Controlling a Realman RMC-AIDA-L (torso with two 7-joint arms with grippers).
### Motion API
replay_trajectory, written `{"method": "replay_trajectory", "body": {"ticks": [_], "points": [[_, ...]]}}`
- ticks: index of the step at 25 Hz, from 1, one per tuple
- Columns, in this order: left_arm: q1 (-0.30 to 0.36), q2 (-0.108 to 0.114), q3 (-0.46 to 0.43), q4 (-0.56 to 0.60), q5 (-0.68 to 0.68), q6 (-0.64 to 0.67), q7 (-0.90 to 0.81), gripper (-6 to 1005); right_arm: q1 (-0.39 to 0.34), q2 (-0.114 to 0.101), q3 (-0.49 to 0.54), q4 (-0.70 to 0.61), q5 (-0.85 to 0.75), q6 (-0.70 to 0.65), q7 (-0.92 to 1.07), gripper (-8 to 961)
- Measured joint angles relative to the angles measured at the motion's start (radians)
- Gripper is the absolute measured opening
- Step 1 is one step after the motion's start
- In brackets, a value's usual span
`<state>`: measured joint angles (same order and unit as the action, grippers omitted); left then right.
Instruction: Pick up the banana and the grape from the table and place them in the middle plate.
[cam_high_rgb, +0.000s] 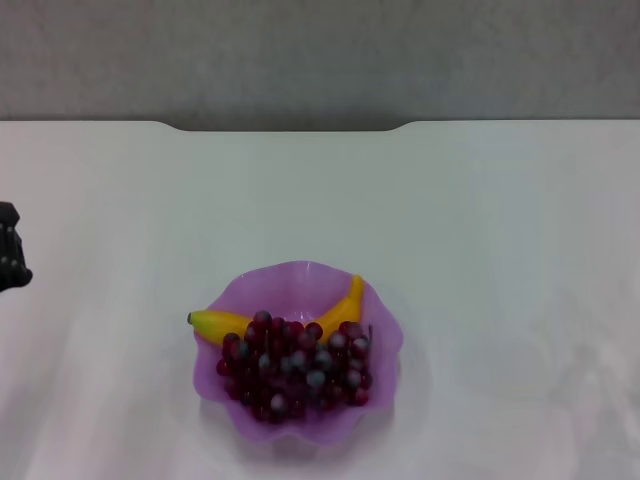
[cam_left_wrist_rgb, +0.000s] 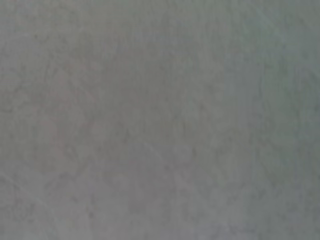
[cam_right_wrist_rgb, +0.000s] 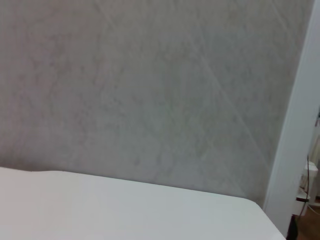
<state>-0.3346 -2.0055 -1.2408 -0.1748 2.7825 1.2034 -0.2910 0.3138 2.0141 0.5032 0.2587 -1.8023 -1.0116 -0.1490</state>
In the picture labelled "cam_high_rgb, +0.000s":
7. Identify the dark red grape bunch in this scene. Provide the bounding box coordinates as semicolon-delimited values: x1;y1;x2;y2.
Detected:
215;309;376;426

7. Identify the purple wavy plastic bowl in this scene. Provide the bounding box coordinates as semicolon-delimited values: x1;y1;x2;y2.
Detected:
192;259;405;447

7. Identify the yellow banana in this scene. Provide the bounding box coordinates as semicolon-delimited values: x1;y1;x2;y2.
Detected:
186;273;367;348

